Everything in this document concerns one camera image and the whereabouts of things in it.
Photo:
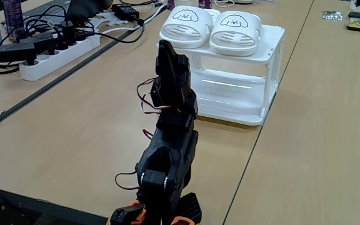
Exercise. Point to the white slipper with dog print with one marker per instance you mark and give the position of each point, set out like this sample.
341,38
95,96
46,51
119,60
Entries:
236,40
183,34

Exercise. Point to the white plastic shoe rack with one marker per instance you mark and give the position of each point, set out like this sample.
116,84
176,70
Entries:
230,93

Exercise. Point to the purple drink can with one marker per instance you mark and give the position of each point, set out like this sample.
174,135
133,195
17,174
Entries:
171,3
205,3
12,15

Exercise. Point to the white paper cup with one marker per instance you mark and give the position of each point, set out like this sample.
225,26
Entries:
183,2

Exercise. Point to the black power adapter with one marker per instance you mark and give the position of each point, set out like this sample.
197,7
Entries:
125,12

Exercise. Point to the white printed plastic part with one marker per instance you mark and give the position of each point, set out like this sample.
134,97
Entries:
114,19
95,22

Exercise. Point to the white device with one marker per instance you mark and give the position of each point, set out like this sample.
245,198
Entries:
244,1

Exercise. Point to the black power plug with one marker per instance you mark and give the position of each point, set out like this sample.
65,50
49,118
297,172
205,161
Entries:
68,32

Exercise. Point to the white power strip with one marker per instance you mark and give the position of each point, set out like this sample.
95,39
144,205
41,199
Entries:
58,59

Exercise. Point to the black plug adapter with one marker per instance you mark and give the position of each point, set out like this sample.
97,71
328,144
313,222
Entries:
17,51
41,42

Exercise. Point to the dark grey laptop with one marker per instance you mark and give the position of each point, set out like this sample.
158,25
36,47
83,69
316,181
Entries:
42,7

